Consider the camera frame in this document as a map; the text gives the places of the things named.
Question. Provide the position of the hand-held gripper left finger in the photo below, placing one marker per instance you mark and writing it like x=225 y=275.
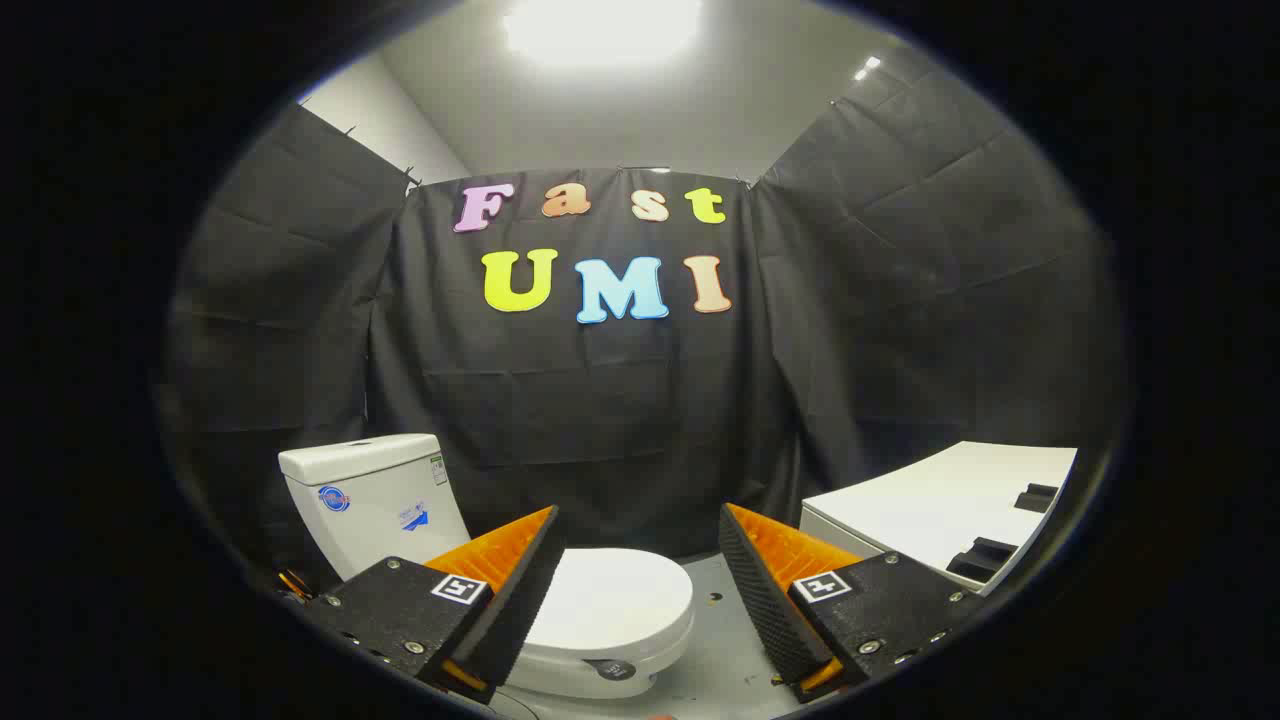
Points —
x=518 y=602

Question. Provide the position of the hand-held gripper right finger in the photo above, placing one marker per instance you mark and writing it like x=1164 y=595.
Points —
x=762 y=600

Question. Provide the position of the white toilet lid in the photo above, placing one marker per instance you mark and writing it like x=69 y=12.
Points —
x=620 y=600

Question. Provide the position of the white toilet bowl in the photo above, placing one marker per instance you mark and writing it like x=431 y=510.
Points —
x=560 y=678

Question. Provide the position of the white toilet tank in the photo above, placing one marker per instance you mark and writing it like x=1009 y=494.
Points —
x=375 y=495

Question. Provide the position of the white drawer cabinet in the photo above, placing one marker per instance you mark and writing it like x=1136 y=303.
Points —
x=930 y=500

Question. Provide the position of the black backdrop cloth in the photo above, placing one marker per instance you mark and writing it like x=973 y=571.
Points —
x=600 y=400

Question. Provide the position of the small orange black object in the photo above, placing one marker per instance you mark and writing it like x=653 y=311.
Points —
x=294 y=584

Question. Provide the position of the small ceiling light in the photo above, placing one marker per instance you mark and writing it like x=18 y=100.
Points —
x=866 y=68

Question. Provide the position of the large ceiling light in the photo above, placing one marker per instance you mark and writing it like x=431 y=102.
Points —
x=600 y=28

